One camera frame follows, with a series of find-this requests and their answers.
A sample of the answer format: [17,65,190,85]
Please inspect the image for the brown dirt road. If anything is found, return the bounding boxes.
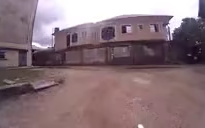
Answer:
[0,64,205,128]

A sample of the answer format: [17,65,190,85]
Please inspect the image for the pale two-storey building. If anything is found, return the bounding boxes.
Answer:
[51,13,175,66]

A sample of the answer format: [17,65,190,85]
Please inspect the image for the broken concrete slab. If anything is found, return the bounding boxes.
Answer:
[31,79,60,92]

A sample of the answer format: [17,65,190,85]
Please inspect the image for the raised kerb with grass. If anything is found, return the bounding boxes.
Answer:
[0,66,66,102]

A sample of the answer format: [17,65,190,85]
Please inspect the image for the dark leafy trees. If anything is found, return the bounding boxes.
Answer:
[169,16,205,65]

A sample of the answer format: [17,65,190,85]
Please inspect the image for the tall pale building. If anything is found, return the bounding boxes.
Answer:
[0,0,40,70]

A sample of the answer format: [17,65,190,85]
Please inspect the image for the grey compound wall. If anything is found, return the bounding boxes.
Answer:
[32,41,173,66]

